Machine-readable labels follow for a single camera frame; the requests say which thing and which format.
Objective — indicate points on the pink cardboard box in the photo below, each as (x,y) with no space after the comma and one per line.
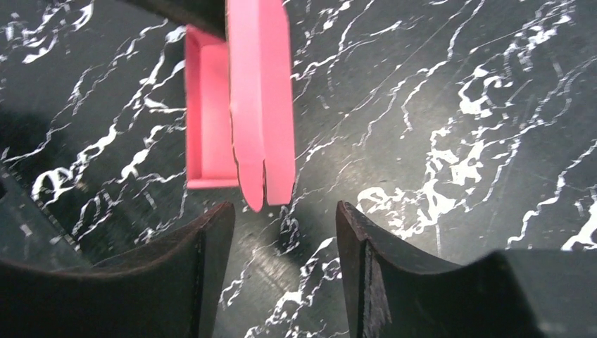
(239,120)

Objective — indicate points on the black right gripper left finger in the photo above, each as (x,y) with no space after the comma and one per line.
(169,287)

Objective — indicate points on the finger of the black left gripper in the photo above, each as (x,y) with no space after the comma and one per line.
(207,15)

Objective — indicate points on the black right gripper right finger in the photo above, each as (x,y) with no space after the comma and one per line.
(394,289)

